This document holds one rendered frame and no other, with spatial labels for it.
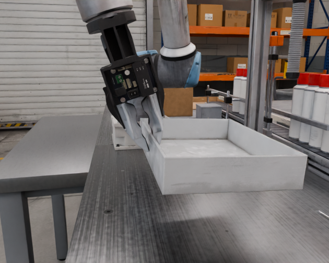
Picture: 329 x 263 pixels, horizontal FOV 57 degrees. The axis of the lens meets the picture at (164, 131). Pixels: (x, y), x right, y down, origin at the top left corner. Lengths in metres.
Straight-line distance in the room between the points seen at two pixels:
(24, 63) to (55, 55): 0.48
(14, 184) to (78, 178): 0.16
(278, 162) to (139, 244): 0.26
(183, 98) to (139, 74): 1.09
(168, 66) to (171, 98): 0.51
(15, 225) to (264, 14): 0.91
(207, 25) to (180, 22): 3.97
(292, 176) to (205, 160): 0.13
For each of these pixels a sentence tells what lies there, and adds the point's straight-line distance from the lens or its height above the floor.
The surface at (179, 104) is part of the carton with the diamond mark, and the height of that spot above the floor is 0.91.
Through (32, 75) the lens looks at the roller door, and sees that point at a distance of 5.33.
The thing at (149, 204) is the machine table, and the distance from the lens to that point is 0.65.
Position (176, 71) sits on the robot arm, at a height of 1.09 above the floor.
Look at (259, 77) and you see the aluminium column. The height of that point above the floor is 1.07.
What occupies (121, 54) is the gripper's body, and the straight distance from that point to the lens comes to 0.42.
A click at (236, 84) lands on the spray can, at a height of 1.01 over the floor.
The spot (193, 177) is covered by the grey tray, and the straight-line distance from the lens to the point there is 0.40.
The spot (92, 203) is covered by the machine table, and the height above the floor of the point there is 0.83.
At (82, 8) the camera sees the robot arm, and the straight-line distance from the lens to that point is 0.45.
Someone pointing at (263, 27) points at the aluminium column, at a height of 1.21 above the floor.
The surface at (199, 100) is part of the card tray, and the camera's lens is 2.17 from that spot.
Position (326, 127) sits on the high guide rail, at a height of 0.96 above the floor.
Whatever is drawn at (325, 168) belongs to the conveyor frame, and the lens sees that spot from 0.87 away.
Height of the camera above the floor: 1.12
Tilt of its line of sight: 13 degrees down
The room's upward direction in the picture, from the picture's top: straight up
